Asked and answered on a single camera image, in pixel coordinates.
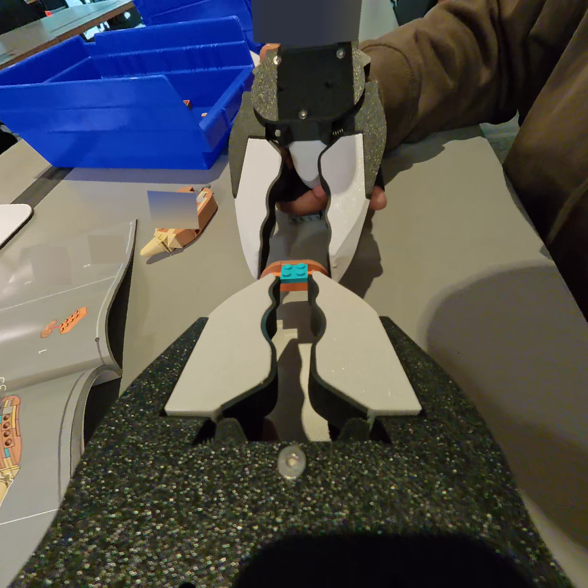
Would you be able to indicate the brown tan brick-built model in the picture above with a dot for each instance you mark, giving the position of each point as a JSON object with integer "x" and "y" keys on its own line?
{"x": 206, "y": 211}

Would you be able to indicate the person's right forearm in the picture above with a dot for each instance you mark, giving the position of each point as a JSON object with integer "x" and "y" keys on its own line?
{"x": 459, "y": 69}

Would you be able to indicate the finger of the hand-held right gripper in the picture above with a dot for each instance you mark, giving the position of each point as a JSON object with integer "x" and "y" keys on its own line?
{"x": 252, "y": 193}
{"x": 349, "y": 193}

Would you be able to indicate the grey desk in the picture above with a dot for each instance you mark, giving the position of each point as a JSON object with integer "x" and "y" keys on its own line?
{"x": 459, "y": 229}

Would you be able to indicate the brown quarter dome brick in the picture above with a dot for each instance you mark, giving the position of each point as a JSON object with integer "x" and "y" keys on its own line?
{"x": 270, "y": 270}
{"x": 320, "y": 268}

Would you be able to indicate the person's right hand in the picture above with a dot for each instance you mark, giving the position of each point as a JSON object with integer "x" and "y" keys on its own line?
{"x": 303, "y": 204}

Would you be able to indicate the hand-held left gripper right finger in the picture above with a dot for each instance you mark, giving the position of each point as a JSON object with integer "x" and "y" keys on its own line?
{"x": 363, "y": 363}

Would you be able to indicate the white board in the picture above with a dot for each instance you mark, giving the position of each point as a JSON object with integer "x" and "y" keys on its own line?
{"x": 11, "y": 223}

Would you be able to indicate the long wooden table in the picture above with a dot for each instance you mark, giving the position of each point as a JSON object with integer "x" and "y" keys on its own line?
{"x": 55, "y": 23}

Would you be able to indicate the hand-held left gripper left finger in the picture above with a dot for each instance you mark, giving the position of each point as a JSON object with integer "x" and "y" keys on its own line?
{"x": 225, "y": 363}

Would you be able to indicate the blue plastic bin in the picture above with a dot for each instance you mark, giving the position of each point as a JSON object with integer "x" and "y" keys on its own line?
{"x": 115, "y": 119}

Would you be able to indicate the stack of blue bins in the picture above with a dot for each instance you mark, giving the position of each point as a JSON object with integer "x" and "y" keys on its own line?
{"x": 197, "y": 13}

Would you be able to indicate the pile of brown bricks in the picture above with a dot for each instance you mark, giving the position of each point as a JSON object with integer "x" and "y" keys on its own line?
{"x": 187, "y": 103}

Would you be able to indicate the turquoise square plate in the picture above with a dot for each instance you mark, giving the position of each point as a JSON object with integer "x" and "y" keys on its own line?
{"x": 294, "y": 272}

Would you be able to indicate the grey open instruction booklet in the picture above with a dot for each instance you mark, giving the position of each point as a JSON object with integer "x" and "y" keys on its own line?
{"x": 55, "y": 298}

